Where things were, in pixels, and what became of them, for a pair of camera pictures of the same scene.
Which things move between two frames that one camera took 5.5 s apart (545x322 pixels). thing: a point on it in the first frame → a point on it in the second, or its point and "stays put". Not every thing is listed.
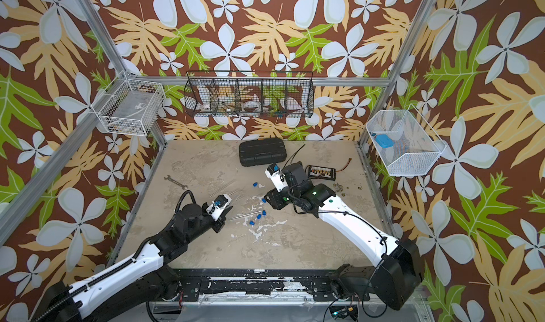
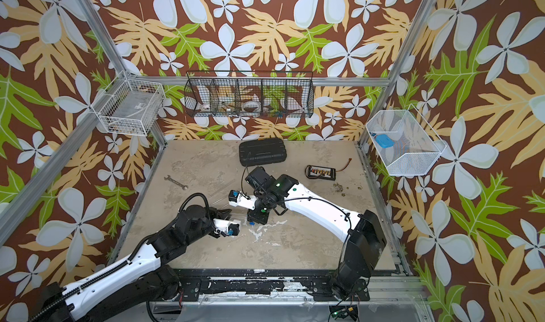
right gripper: x=274 y=199 → x=252 y=215
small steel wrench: x=168 y=177 stays put
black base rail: x=260 y=285 stays put
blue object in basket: x=384 y=140 stays put
